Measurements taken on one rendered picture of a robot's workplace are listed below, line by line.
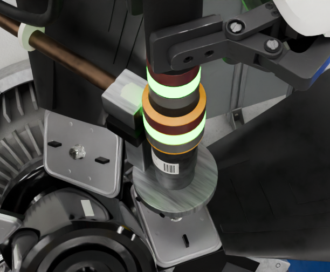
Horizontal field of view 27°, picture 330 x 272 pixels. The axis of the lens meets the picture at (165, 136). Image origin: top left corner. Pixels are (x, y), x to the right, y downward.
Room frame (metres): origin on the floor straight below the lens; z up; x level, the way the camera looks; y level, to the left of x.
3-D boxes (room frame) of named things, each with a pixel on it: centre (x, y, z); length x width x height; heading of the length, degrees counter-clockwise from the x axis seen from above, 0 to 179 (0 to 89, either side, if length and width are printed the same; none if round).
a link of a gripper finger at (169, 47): (0.22, -0.03, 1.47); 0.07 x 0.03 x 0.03; 107
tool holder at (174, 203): (0.25, 0.00, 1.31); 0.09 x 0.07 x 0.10; 52
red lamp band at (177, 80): (0.25, -0.01, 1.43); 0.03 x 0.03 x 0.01
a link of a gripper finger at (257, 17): (0.24, -0.06, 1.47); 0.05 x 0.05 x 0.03; 77
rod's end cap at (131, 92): (0.27, 0.02, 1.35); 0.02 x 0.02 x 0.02; 52
